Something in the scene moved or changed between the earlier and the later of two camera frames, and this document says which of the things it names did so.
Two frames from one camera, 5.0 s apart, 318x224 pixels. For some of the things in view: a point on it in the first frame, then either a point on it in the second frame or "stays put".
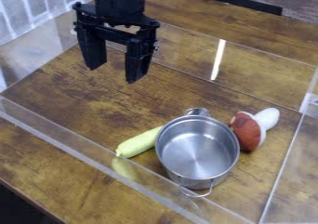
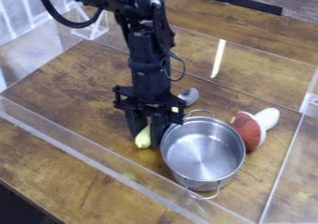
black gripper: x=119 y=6 → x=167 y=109
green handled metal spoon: x=139 y=143 → x=143 y=139
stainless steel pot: x=198 y=149 stays put
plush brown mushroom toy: x=249 y=126 stays put
